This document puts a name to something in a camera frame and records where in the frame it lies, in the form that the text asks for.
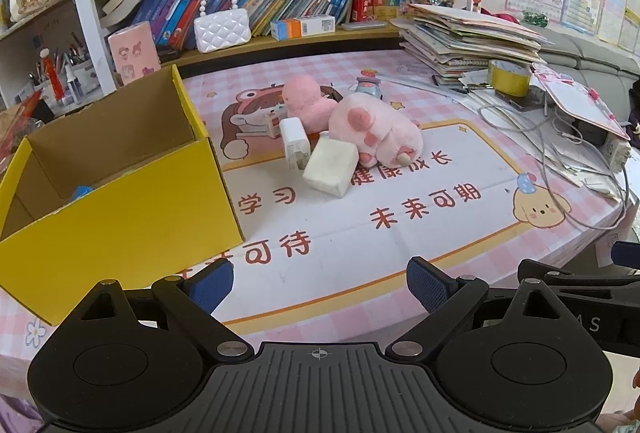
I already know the blue bag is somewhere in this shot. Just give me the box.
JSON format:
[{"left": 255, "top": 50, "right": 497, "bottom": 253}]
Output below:
[{"left": 70, "top": 185, "right": 93, "bottom": 201}]

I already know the pink pig plush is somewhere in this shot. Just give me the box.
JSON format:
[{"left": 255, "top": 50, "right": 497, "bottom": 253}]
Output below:
[{"left": 329, "top": 92, "right": 424, "bottom": 169}]

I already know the white sponge block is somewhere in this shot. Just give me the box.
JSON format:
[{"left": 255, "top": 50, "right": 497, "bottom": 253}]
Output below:
[{"left": 303, "top": 138, "right": 359, "bottom": 198}]

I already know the white charger adapter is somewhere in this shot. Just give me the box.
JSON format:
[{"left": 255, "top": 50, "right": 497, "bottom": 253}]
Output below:
[{"left": 279, "top": 117, "right": 311, "bottom": 171}]

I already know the pink duck plush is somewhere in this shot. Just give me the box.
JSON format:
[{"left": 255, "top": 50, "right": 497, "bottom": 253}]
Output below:
[{"left": 282, "top": 75, "right": 337, "bottom": 134}]

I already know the small white staple box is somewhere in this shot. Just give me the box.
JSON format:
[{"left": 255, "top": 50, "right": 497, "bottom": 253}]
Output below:
[{"left": 265, "top": 107, "right": 288, "bottom": 138}]

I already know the yellow cardboard box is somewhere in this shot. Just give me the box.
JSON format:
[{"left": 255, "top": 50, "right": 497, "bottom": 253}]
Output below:
[{"left": 1, "top": 67, "right": 243, "bottom": 325}]

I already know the pink checkered tablecloth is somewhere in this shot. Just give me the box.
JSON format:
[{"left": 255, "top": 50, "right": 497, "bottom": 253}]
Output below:
[{"left": 1, "top": 51, "right": 623, "bottom": 398}]

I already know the yellow tape roll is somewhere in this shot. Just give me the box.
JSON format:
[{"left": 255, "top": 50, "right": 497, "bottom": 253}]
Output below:
[{"left": 488, "top": 60, "right": 530, "bottom": 97}]

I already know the white pen organiser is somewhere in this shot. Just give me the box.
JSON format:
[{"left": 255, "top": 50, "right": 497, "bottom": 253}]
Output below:
[{"left": 14, "top": 60, "right": 102, "bottom": 109}]

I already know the pink sticker cylinder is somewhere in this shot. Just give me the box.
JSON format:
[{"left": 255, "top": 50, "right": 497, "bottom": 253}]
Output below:
[{"left": 107, "top": 22, "right": 160, "bottom": 84}]

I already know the stack of paper booklets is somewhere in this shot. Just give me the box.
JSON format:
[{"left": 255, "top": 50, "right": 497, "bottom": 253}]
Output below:
[{"left": 390, "top": 3, "right": 550, "bottom": 89}]

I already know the white quilted pearl handbag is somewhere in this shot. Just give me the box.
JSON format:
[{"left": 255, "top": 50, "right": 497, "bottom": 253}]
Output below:
[{"left": 193, "top": 0, "right": 252, "bottom": 54}]

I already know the orange white medicine box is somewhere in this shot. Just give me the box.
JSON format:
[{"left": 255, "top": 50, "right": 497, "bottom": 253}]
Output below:
[{"left": 270, "top": 15, "right": 335, "bottom": 41}]

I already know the white cable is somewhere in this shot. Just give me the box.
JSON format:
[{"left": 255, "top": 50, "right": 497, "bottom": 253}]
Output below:
[{"left": 389, "top": 76, "right": 634, "bottom": 232}]

